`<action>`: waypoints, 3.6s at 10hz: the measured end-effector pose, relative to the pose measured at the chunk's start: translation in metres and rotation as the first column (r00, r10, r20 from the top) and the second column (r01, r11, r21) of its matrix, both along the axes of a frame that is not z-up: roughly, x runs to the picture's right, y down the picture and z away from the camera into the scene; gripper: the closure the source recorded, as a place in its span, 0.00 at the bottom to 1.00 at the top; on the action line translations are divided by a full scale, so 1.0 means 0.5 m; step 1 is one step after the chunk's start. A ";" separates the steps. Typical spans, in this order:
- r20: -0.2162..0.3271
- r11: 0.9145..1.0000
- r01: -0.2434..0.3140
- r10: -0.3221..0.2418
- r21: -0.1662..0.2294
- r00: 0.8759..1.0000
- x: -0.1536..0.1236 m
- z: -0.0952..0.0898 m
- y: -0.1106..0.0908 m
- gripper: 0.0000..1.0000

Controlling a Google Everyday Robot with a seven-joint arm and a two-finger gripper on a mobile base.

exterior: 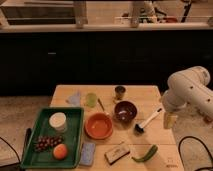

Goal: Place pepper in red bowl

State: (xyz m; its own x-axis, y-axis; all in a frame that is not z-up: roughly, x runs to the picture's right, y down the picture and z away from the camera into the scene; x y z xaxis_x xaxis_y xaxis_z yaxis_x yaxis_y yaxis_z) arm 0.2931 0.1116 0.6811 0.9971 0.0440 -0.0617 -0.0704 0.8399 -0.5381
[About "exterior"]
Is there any blue sponge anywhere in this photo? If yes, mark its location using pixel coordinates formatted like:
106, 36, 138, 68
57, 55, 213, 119
79, 142, 96, 166

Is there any black cable left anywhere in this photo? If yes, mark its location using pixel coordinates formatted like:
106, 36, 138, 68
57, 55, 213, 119
0, 136, 23, 168

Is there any light blue cloth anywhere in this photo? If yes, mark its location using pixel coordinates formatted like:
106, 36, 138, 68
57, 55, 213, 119
66, 92, 81, 107

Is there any black cable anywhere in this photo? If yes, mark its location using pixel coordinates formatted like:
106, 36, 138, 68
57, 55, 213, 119
0, 136, 23, 168
178, 135, 213, 171

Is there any bunch of dark grapes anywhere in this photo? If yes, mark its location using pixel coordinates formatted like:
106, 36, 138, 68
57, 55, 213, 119
34, 136, 64, 152

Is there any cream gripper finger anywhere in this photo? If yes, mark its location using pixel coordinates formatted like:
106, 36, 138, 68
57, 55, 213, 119
164, 112, 178, 129

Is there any orange red bowl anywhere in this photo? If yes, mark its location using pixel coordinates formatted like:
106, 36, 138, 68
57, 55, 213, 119
84, 113, 113, 140

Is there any black marker pen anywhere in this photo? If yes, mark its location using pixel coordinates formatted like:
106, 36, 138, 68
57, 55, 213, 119
23, 128, 32, 154

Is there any dark purple bowl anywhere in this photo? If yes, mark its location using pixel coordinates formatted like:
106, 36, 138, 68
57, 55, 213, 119
114, 101, 137, 123

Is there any green plastic tray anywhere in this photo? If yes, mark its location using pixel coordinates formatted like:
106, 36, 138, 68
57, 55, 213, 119
21, 107, 84, 169

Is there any orange fruit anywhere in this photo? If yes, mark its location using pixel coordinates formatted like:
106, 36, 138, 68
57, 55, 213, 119
53, 144, 68, 160

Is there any green plastic cup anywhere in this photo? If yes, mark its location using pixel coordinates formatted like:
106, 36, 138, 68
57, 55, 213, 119
86, 93, 97, 108

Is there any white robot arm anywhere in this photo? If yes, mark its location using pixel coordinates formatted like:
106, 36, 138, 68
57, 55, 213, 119
161, 66, 213, 129

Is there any white lidded jar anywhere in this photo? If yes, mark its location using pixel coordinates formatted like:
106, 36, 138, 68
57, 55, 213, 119
49, 112, 67, 132

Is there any wooden spoon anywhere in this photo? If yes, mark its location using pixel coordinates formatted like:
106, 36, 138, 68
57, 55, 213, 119
98, 98, 109, 116

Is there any wooden block eraser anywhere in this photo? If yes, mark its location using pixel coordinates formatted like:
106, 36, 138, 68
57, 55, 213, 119
104, 143, 130, 165

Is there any white handled black brush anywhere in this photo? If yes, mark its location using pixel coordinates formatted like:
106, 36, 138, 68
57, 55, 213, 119
134, 108, 162, 134

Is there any black cable right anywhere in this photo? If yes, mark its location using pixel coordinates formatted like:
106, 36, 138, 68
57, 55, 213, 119
178, 135, 213, 171

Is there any small metal cup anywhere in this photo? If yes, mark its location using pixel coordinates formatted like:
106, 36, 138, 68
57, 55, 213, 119
115, 85, 126, 100

